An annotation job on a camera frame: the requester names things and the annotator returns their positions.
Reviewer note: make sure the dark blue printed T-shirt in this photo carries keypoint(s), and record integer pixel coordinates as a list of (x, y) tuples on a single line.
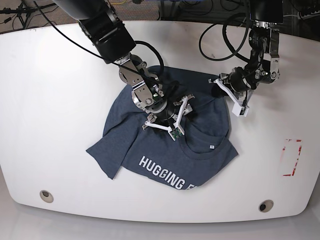
[(189, 161)]

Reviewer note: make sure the black tripod stand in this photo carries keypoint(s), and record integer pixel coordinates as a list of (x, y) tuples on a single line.
[(23, 13)]

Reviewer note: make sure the red tape rectangle marking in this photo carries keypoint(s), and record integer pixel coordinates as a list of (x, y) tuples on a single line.
[(290, 156)]

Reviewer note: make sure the right table cable grommet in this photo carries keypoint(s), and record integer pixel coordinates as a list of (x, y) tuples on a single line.
[(266, 206)]

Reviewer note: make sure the table cable grommet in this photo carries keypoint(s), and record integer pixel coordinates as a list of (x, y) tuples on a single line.
[(266, 206), (46, 196)]

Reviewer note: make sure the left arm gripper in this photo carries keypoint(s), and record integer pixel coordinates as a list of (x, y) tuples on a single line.
[(235, 82)]

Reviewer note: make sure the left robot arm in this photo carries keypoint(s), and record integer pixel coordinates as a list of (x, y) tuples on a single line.
[(263, 65)]

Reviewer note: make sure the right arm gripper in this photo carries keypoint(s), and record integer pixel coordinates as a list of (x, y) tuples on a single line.
[(170, 115)]

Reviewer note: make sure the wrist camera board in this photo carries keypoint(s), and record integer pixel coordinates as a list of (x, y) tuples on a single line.
[(240, 108), (175, 133)]

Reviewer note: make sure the left table cable grommet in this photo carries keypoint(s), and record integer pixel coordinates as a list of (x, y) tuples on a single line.
[(46, 196)]

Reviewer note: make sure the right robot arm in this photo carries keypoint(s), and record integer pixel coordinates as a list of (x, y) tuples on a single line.
[(107, 32)]

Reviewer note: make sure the white power strip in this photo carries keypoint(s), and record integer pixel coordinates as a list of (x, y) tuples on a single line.
[(309, 12)]

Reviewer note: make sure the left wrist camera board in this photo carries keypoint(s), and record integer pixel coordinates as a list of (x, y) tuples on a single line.
[(240, 108)]

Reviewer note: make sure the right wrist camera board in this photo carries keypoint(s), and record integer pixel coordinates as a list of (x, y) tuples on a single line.
[(175, 133)]

